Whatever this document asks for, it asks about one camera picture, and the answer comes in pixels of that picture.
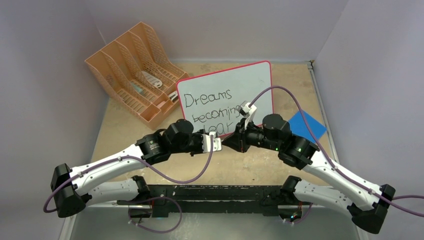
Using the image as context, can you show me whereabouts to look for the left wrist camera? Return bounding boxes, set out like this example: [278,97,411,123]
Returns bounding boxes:
[202,131,222,153]

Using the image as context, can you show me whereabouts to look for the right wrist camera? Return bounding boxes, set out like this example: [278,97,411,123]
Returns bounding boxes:
[236,101,257,130]

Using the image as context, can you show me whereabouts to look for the teal item in tray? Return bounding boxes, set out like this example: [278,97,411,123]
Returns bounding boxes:
[131,82,144,95]

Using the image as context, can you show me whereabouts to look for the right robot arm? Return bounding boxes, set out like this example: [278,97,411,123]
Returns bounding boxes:
[222,113,396,234]

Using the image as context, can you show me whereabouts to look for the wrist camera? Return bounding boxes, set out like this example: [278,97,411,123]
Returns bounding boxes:
[236,101,257,130]
[202,131,222,153]

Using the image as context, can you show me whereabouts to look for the peach plastic file organizer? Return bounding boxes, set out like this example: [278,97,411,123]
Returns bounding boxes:
[85,22,189,130]

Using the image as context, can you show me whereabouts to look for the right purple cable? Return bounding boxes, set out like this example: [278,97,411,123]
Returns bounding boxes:
[249,85,424,226]

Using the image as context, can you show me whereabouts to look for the blue notebook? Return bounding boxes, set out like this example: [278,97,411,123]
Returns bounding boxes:
[287,110,328,145]

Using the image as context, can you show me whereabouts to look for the white stapler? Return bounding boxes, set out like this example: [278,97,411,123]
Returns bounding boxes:
[168,90,179,103]

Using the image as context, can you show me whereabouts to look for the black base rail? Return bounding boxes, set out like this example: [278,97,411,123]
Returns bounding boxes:
[117,184,314,220]

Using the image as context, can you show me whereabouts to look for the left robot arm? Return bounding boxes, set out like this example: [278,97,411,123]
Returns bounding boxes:
[43,119,222,218]

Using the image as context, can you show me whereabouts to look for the pink-framed whiteboard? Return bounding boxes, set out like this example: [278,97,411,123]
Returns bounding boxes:
[176,61,272,137]

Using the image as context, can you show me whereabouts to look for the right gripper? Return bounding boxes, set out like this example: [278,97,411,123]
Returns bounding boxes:
[222,118,281,154]

